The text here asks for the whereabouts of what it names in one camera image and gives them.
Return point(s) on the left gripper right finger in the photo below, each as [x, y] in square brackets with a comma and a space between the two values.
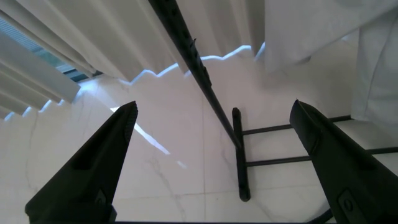
[357, 174]

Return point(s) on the window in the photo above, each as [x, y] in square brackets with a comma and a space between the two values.
[49, 57]

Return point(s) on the pale grey shorts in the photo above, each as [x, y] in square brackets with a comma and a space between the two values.
[311, 31]

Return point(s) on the white curtain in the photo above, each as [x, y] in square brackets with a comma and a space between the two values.
[31, 77]
[124, 31]

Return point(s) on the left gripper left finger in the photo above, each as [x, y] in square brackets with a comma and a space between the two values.
[90, 180]

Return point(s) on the black clothes rack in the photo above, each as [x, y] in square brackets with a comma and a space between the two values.
[186, 46]

